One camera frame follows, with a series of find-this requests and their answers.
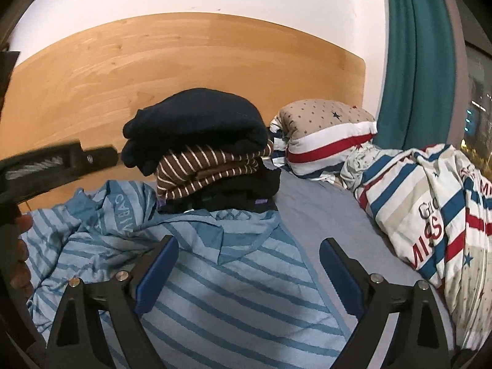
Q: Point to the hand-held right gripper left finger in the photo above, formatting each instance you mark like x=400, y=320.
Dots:
x=157, y=280

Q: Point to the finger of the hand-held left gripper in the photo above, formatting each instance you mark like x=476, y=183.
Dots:
x=100, y=157

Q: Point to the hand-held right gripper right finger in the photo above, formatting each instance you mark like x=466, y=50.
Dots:
x=340, y=276

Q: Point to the navy blue collared shirt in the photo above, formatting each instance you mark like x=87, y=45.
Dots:
x=200, y=123

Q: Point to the folded black clothes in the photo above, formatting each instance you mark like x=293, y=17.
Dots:
x=246, y=192

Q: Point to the person's left hand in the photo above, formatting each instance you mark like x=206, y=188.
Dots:
x=23, y=261

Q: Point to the light blue striped hoodie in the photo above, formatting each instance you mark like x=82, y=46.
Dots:
x=230, y=276

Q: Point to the star striped quilt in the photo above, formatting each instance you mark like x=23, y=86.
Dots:
x=422, y=215

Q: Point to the wooden headboard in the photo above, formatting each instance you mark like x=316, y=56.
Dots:
x=153, y=69

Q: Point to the folded brown striped sweater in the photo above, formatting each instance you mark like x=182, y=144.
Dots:
x=207, y=173

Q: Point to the star striped pillow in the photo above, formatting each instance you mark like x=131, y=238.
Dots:
x=326, y=142

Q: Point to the grey curtain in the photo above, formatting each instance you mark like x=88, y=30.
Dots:
x=455, y=77

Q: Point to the teal curtain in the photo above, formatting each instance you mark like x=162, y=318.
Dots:
x=419, y=53

